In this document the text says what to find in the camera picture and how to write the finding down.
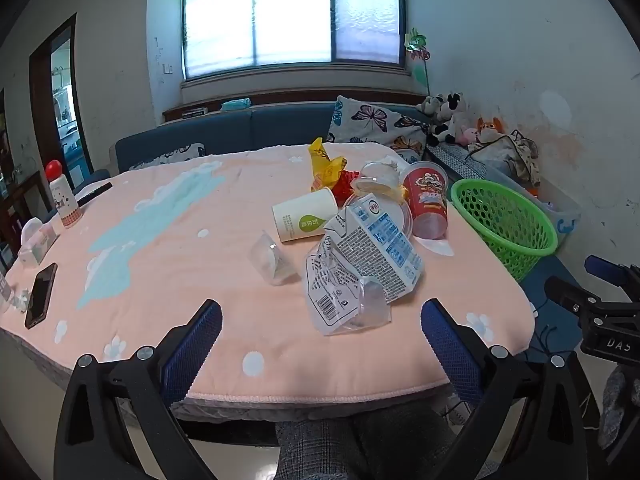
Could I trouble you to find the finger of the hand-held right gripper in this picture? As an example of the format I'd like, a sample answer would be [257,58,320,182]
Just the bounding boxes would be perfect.
[545,276,601,317]
[585,255,640,305]

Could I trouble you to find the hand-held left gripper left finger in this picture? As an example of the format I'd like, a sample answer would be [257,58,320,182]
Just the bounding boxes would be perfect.
[54,299,223,480]

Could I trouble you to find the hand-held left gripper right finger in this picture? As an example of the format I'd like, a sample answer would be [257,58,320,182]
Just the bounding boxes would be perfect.
[421,298,587,480]

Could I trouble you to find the green plastic basket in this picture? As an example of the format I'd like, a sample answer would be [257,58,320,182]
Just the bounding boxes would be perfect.
[450,178,559,284]

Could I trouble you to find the white blue milk carton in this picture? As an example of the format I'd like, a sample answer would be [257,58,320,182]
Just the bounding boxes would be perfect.
[305,193,425,337]

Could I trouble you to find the red printed plastic cup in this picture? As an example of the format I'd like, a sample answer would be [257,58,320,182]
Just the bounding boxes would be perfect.
[399,161,449,240]

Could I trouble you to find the white paper cup green leaf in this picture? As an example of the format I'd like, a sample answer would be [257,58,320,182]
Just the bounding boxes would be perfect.
[272,186,340,244]

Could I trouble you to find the yellow snack wrapper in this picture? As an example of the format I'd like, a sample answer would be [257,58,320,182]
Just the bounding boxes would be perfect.
[307,137,348,194]

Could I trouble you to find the person's right hand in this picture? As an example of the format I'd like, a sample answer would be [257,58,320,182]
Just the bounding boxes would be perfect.
[599,367,640,453]

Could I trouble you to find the small clear plastic cup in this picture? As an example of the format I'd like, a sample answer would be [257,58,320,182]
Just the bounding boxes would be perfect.
[357,277,392,330]
[249,230,299,287]

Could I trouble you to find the person's grey trousers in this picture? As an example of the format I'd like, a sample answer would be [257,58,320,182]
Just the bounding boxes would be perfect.
[274,402,458,480]

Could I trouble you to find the beige cloth bag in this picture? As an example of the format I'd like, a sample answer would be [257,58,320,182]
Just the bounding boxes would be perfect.
[469,129,542,187]

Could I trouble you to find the black smartphone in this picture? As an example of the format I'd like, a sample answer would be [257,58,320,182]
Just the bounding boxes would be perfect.
[24,262,59,330]

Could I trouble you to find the orange fox plush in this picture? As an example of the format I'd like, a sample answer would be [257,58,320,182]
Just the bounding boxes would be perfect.
[476,116,504,143]

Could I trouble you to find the black remote control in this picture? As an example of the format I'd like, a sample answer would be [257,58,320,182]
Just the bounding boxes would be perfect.
[75,182,114,206]

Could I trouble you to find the white tissue pack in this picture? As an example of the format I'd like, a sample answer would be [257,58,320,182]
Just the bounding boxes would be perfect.
[18,217,61,266]

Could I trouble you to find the clear plastic container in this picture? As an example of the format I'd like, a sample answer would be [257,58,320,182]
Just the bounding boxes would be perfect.
[350,160,402,197]

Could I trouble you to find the red crumpled wrapper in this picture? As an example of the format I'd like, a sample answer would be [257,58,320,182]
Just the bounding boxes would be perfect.
[332,170,362,209]

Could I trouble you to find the white bottle red cap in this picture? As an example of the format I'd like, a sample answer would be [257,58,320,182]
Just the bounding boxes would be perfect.
[44,160,84,230]

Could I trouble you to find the small butterfly print pillow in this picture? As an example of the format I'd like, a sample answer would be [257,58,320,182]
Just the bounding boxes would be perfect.
[128,142,206,171]

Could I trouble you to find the black white cow plush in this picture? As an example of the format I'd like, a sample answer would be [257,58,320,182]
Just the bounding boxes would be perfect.
[416,91,472,147]

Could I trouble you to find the dark wooden cabinet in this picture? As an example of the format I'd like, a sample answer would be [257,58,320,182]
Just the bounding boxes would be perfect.
[0,87,51,273]

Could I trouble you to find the blue sofa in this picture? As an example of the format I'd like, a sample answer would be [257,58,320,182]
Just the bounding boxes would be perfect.
[115,102,453,175]

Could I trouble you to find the large butterfly print pillow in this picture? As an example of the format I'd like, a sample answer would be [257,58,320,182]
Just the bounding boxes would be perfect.
[327,95,432,166]

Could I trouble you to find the green pinwheel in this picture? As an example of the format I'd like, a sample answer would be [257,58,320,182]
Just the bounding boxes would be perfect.
[401,29,432,97]

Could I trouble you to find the window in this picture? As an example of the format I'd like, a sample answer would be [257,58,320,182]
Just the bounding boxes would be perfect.
[180,0,407,82]

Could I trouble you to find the brown door frame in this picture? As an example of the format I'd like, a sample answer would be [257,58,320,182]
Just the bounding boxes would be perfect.
[28,12,93,196]

